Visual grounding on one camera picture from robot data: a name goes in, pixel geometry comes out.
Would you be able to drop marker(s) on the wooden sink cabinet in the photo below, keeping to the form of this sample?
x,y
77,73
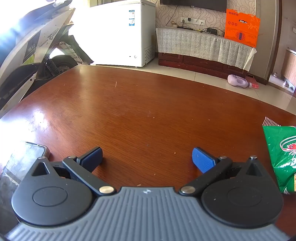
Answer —
x,y
289,66

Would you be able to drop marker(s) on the black television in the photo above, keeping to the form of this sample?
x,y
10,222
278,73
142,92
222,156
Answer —
x,y
192,4

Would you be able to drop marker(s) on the white electric scooter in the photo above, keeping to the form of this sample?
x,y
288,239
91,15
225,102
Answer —
x,y
27,46

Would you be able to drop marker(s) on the pink plastic dustpan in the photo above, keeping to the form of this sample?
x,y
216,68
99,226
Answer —
x,y
255,85

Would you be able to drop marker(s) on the orange gift box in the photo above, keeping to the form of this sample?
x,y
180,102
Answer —
x,y
241,30

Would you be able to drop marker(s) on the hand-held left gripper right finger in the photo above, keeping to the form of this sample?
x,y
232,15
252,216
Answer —
x,y
203,160

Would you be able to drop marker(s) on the purple detergent bottle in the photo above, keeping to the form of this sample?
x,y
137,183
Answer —
x,y
235,80

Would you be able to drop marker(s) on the dark wooden television cabinet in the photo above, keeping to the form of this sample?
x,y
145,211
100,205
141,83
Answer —
x,y
198,63

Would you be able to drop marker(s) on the TV cabinet with lace cloth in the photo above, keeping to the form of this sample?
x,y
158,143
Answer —
x,y
203,46

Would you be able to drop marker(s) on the smartphone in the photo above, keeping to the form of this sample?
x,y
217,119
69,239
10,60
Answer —
x,y
20,160

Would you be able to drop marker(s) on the white chest freezer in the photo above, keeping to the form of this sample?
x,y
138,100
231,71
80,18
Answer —
x,y
120,41

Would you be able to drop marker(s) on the white wall socket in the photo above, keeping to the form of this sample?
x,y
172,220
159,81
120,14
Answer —
x,y
199,21
186,19

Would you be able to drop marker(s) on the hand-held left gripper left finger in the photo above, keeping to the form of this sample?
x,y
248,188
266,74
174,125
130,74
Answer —
x,y
92,158

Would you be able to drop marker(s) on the black power adapter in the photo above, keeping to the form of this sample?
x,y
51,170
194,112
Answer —
x,y
211,30

